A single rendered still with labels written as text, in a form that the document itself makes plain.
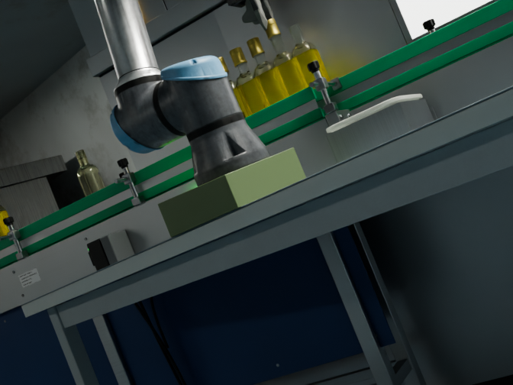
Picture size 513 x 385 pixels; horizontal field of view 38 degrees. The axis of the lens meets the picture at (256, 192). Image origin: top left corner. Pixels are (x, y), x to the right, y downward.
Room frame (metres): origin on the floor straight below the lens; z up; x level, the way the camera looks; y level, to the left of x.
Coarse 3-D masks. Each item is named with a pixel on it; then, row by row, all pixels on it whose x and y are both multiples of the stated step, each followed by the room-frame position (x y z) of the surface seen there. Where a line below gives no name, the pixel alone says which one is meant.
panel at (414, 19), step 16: (400, 0) 1.89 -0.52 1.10; (416, 0) 1.87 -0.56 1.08; (432, 0) 1.86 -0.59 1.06; (448, 0) 1.84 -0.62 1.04; (464, 0) 1.82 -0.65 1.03; (480, 0) 1.81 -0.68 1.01; (416, 16) 1.88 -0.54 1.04; (432, 16) 1.86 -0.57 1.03; (448, 16) 1.85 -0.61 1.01; (416, 32) 1.89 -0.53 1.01
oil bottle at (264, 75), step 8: (264, 64) 1.91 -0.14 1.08; (272, 64) 1.93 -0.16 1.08; (256, 72) 1.92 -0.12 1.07; (264, 72) 1.91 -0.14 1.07; (272, 72) 1.91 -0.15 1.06; (256, 80) 1.93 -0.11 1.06; (264, 80) 1.92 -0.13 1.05; (272, 80) 1.91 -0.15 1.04; (264, 88) 1.92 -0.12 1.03; (272, 88) 1.91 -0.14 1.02; (280, 88) 1.91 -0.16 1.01; (264, 96) 1.92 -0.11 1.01; (272, 96) 1.92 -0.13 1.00; (280, 96) 1.91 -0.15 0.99; (272, 104) 1.92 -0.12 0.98
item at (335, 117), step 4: (332, 112) 1.72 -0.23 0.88; (336, 112) 1.72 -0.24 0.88; (340, 112) 1.75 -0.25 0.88; (344, 112) 1.77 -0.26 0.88; (348, 112) 1.79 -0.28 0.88; (328, 116) 1.73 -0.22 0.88; (332, 116) 1.73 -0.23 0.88; (336, 116) 1.72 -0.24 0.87; (340, 116) 1.73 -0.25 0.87; (344, 116) 1.76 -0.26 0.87; (348, 116) 1.78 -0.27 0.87; (328, 120) 1.73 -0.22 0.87; (332, 120) 1.73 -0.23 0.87; (336, 120) 1.72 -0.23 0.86; (340, 120) 1.73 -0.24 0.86; (328, 124) 1.73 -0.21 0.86; (332, 124) 1.73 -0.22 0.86
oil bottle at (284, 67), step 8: (280, 56) 1.90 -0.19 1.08; (288, 56) 1.89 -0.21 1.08; (280, 64) 1.90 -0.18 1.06; (288, 64) 1.89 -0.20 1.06; (280, 72) 1.90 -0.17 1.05; (288, 72) 1.89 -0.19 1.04; (296, 72) 1.89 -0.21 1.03; (280, 80) 1.90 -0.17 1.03; (288, 80) 1.90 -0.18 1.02; (296, 80) 1.89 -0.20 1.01; (288, 88) 1.90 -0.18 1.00; (296, 88) 1.89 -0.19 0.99; (304, 88) 1.89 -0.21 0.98; (288, 96) 1.90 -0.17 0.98
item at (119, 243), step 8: (120, 232) 2.00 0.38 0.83; (96, 240) 1.98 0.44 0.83; (104, 240) 1.96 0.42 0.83; (112, 240) 1.97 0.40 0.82; (120, 240) 1.99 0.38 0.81; (128, 240) 2.02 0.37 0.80; (88, 248) 1.99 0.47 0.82; (96, 248) 1.98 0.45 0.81; (104, 248) 1.97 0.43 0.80; (112, 248) 1.96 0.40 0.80; (120, 248) 1.98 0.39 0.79; (128, 248) 2.01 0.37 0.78; (96, 256) 1.98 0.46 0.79; (104, 256) 1.97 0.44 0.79; (112, 256) 1.96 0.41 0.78; (120, 256) 1.97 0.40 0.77; (128, 256) 2.00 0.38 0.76; (96, 264) 1.99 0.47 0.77; (104, 264) 1.98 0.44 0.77
